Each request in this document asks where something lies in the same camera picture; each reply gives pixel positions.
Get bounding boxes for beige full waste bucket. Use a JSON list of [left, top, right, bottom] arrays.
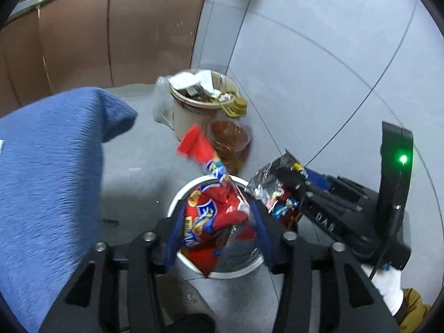
[[153, 69, 240, 139]]

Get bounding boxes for dark brown snack bag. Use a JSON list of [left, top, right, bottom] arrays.
[[244, 150, 309, 232]]

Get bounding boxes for blue towel on table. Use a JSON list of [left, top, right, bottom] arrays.
[[1, 87, 137, 332]]

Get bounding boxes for steel trash bin white rim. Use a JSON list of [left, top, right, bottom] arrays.
[[166, 174, 266, 281]]

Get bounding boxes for blue white gloved hand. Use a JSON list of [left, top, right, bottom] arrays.
[[372, 266, 403, 316]]

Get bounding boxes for brown kitchen base cabinets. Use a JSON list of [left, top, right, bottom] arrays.
[[1, 0, 204, 114]]

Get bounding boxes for red snack wrapper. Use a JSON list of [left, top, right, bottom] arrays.
[[178, 125, 257, 278]]

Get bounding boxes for cooking oil bottle yellow cap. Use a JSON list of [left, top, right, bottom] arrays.
[[205, 96, 252, 175]]

